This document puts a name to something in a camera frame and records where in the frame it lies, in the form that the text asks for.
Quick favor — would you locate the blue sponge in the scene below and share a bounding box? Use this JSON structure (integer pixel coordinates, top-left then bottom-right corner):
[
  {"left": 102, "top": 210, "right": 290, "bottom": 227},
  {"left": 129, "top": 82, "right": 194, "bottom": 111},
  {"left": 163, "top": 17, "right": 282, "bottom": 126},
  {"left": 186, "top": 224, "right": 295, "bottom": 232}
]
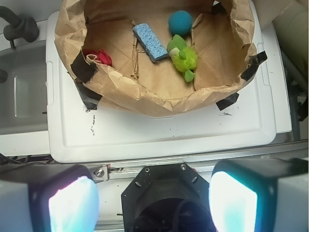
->
[{"left": 133, "top": 23, "right": 168, "bottom": 62}]

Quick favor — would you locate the brown paper bag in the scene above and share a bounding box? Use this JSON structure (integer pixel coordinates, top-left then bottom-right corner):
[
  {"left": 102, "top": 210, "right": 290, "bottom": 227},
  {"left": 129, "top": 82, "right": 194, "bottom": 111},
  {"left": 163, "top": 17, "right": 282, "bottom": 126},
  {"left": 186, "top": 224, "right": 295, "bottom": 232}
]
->
[{"left": 55, "top": 0, "right": 259, "bottom": 116}]

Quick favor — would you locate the teal foam ball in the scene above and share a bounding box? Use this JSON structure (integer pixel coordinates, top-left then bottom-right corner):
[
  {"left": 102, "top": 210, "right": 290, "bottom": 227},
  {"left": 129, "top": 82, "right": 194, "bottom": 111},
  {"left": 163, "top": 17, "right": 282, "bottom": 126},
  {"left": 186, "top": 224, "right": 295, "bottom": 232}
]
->
[{"left": 168, "top": 11, "right": 193, "bottom": 36}]

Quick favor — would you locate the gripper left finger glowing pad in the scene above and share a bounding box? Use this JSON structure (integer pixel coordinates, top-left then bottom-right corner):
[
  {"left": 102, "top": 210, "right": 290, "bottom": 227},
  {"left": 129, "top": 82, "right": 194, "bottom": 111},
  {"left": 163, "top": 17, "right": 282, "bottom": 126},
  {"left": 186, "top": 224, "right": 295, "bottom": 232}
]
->
[{"left": 0, "top": 164, "right": 99, "bottom": 232}]

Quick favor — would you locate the red crumpled cloth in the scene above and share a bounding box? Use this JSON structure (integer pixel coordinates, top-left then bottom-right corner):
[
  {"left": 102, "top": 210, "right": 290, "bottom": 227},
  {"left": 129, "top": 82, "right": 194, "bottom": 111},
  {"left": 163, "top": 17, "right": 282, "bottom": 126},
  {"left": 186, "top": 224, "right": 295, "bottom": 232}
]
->
[{"left": 83, "top": 49, "right": 112, "bottom": 66}]

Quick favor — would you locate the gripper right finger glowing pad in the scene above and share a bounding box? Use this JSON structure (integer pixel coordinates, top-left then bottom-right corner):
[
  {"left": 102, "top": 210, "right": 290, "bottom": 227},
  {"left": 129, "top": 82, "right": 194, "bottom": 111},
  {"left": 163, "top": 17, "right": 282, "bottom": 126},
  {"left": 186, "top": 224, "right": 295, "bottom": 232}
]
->
[{"left": 209, "top": 158, "right": 309, "bottom": 232}]

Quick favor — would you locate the dark grey faucet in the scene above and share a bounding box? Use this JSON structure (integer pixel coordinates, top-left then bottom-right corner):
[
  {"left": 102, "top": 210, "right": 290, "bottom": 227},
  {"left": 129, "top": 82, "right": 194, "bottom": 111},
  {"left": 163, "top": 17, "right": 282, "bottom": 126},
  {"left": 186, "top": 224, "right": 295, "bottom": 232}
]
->
[{"left": 0, "top": 6, "right": 40, "bottom": 50}]

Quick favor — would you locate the aluminium frame rail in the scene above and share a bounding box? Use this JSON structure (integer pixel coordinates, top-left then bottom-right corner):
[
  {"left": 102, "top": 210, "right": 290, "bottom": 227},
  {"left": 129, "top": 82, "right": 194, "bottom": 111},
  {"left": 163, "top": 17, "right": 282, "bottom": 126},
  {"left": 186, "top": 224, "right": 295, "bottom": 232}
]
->
[{"left": 85, "top": 139, "right": 309, "bottom": 182}]

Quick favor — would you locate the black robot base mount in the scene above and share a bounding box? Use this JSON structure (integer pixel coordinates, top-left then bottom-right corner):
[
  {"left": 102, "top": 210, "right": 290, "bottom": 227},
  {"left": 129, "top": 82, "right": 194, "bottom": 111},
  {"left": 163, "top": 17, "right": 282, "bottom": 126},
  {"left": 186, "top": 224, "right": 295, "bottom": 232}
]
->
[{"left": 121, "top": 163, "right": 216, "bottom": 232}]

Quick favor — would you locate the green plush animal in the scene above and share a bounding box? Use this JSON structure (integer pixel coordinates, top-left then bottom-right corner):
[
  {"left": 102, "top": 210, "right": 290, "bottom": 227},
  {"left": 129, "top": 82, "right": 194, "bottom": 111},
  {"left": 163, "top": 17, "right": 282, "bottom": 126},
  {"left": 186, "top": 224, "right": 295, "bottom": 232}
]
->
[{"left": 167, "top": 34, "right": 197, "bottom": 83}]

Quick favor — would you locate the white plastic bin lid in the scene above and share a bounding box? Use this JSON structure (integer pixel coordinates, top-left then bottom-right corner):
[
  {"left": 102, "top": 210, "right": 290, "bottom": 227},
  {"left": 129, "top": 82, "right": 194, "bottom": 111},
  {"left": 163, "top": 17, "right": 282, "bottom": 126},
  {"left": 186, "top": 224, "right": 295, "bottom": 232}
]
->
[{"left": 46, "top": 0, "right": 276, "bottom": 163}]

